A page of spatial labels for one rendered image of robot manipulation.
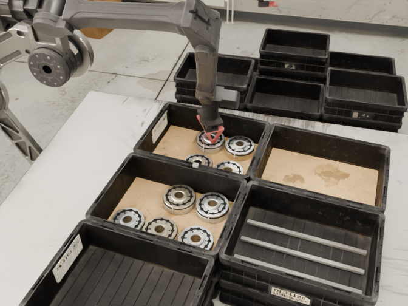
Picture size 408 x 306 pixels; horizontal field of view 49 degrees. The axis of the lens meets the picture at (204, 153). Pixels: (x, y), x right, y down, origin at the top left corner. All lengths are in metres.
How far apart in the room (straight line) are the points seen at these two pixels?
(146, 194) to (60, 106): 2.04
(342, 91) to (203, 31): 1.68
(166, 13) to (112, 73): 2.70
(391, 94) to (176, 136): 1.39
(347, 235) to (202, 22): 0.76
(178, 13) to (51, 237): 0.91
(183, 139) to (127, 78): 2.01
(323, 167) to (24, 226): 1.04
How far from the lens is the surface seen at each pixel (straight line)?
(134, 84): 3.55
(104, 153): 1.86
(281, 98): 2.70
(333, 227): 1.43
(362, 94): 2.64
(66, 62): 1.56
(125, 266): 1.33
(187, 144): 1.65
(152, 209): 1.44
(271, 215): 1.43
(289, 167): 1.59
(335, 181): 1.57
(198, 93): 1.41
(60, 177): 1.81
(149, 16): 1.06
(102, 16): 1.11
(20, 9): 1.21
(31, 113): 3.44
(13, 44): 1.77
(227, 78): 2.65
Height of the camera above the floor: 1.91
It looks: 42 degrees down
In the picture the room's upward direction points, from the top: 1 degrees counter-clockwise
